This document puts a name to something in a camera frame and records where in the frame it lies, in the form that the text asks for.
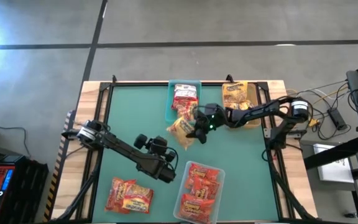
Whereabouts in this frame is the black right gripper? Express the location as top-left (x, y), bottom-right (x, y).
top-left (185, 111), bottom-right (232, 145)

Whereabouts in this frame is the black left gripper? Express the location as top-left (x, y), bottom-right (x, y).
top-left (136, 154), bottom-right (177, 184)

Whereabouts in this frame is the clear plastic bin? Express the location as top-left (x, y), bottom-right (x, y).
top-left (172, 160), bottom-right (226, 224)

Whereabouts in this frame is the brown plastic bin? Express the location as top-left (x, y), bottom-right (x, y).
top-left (221, 80), bottom-right (262, 129)

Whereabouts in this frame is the teal plastic bin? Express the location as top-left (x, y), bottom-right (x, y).
top-left (165, 79), bottom-right (203, 124)

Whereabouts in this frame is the green table mat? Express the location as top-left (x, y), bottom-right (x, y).
top-left (91, 85), bottom-right (280, 222)

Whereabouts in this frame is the yellow black hazard strip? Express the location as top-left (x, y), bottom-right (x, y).
top-left (43, 110), bottom-right (74, 222)

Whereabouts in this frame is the black plastic crate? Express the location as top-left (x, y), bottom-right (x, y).
top-left (0, 155), bottom-right (50, 223)

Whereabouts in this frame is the black power strip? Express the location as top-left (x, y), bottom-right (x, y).
top-left (327, 107), bottom-right (349, 131)

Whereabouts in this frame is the white paper sheet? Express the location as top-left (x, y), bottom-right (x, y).
top-left (313, 143), bottom-right (356, 184)

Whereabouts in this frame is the black metal table frame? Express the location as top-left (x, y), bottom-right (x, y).
top-left (50, 74), bottom-right (319, 223)

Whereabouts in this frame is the yellow cable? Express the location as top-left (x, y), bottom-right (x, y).
top-left (308, 86), bottom-right (349, 128)

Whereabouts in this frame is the grey floor cable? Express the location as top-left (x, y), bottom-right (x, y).
top-left (0, 104), bottom-right (32, 158)

